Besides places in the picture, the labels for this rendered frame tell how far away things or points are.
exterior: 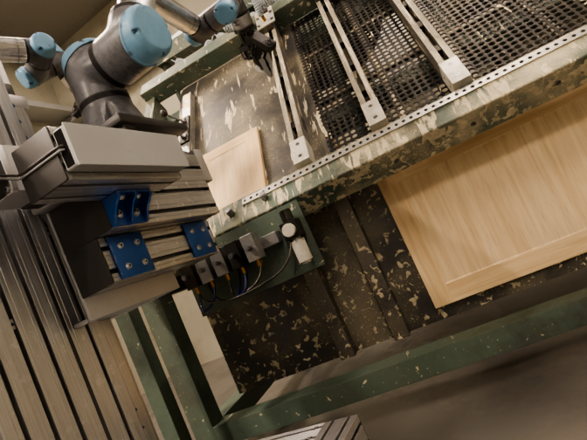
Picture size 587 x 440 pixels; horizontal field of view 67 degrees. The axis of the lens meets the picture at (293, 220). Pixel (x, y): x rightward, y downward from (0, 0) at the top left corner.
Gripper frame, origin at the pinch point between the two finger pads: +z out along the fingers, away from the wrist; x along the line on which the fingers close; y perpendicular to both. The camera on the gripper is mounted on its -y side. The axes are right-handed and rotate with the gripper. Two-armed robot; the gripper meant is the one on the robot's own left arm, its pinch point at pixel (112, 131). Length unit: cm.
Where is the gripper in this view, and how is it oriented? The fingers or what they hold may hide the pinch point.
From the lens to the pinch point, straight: 187.7
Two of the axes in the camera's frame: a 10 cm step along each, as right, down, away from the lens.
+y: 1.7, -5.2, 8.4
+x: -8.2, 4.0, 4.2
